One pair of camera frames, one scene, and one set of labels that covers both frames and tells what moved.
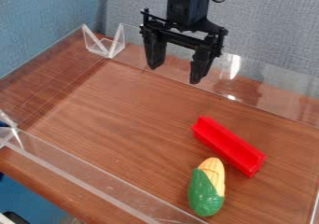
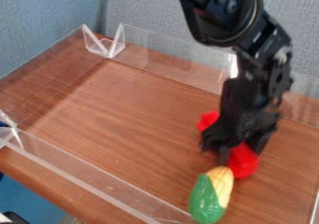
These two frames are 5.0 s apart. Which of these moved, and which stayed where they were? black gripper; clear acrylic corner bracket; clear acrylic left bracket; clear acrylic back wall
Moved: black gripper
Stayed: clear acrylic left bracket; clear acrylic back wall; clear acrylic corner bracket
